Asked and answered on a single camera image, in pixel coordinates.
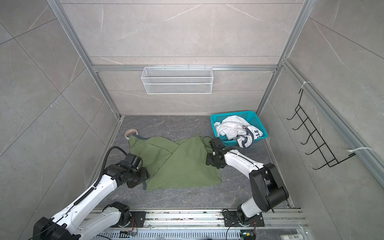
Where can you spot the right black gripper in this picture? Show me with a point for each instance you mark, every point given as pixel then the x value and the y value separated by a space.
pixel 209 161

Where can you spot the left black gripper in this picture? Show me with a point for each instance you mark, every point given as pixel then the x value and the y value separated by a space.
pixel 145 175

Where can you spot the green tank top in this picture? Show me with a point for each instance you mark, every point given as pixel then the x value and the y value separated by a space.
pixel 175 165

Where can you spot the teal plastic basket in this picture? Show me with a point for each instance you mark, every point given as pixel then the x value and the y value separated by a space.
pixel 250 116

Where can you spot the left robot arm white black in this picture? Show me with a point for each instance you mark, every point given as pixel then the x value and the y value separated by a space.
pixel 71 224

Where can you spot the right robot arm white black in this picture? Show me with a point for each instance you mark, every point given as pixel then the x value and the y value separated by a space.
pixel 267 186

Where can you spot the white navy tank top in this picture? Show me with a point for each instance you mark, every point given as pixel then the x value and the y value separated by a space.
pixel 237 128

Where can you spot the tape roll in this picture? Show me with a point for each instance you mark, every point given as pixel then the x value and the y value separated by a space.
pixel 130 132

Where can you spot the white bottle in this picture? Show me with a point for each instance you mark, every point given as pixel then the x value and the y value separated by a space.
pixel 292 237

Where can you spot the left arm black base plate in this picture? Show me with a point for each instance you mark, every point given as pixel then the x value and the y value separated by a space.
pixel 134 219

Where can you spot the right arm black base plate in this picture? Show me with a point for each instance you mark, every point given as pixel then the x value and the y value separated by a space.
pixel 237 219

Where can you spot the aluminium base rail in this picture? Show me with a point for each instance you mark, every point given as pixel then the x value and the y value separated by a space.
pixel 208 224

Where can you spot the white wire mesh shelf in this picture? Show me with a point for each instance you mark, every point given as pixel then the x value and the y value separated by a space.
pixel 177 80

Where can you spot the black wire hook rack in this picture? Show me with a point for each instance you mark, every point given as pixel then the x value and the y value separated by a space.
pixel 314 136

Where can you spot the white cable tie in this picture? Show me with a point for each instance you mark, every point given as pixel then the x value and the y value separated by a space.
pixel 359 149

